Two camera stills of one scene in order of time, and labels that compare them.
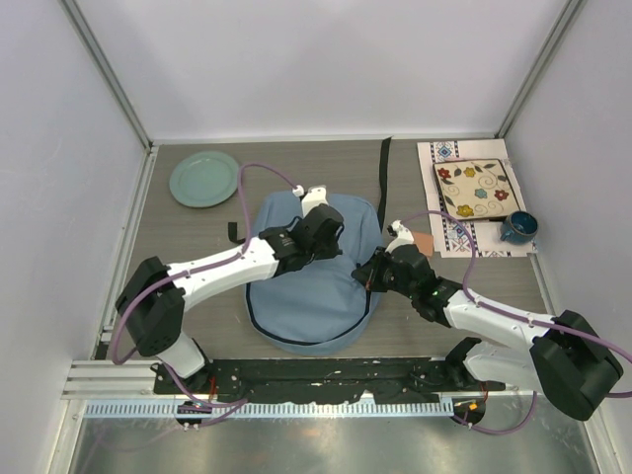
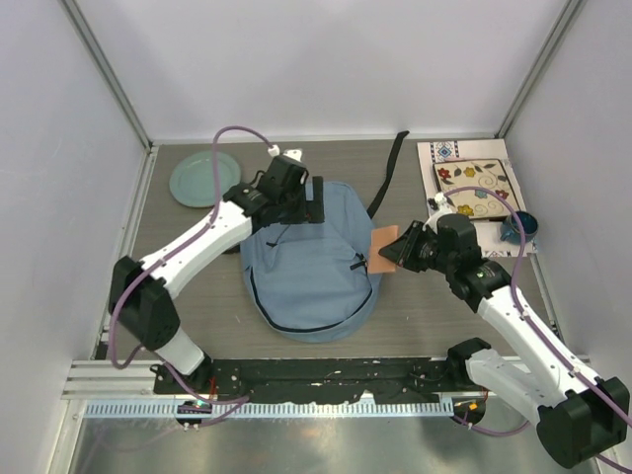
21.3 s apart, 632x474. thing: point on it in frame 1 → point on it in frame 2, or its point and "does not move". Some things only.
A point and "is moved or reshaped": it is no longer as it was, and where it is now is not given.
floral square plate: x=477 y=189 does not move
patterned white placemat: x=451 y=235 does not move
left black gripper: x=333 y=249 → x=308 y=211
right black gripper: x=368 y=275 → x=409 y=242
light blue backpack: x=312 y=307 is moved or reshaped
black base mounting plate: x=391 y=380 does not move
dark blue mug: x=519 y=227 does not move
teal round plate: x=203 y=179 does not move
